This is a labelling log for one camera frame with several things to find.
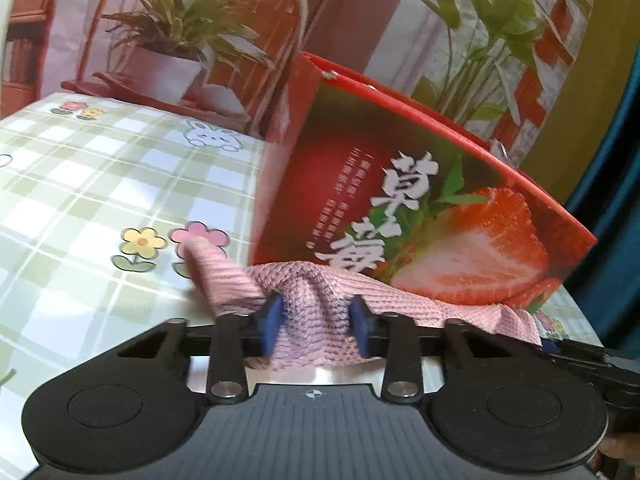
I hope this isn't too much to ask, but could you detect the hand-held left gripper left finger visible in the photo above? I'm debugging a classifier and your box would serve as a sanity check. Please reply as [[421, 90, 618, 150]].
[[117, 292, 286, 406]]

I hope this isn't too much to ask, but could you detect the green checked cartoon tablecloth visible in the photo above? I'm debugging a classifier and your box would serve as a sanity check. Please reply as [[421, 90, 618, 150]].
[[0, 92, 608, 466]]

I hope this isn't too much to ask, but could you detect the pink knitted towel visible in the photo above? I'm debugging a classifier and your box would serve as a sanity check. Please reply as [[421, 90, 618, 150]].
[[182, 237, 543, 371]]

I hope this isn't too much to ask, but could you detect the printed room scene backdrop cloth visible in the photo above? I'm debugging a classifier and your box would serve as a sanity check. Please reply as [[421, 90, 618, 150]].
[[0, 0, 601, 171]]

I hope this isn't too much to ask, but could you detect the red strawberry print cardboard box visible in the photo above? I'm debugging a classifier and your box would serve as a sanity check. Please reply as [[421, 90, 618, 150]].
[[250, 51, 598, 311]]

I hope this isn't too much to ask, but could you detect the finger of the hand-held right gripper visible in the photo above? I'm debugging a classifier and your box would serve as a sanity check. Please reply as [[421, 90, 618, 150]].
[[540, 339, 619, 374]]

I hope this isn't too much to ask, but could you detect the person's right hand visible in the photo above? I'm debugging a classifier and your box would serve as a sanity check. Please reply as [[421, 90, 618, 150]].
[[597, 433, 640, 473]]

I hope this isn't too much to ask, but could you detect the teal curtain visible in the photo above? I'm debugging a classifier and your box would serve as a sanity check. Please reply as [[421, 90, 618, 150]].
[[565, 45, 640, 356]]

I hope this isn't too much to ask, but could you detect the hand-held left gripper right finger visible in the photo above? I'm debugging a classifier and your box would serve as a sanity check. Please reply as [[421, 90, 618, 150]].
[[347, 294, 497, 406]]

